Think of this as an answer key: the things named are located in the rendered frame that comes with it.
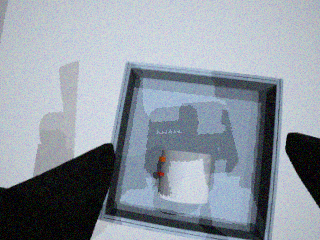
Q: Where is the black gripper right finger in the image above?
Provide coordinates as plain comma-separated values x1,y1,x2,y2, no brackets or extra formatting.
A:
285,132,320,209

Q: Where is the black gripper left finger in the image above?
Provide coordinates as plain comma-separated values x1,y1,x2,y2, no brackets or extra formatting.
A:
0,143,115,240

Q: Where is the square blue-grey tray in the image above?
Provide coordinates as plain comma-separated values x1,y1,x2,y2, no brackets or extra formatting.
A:
98,62,284,240

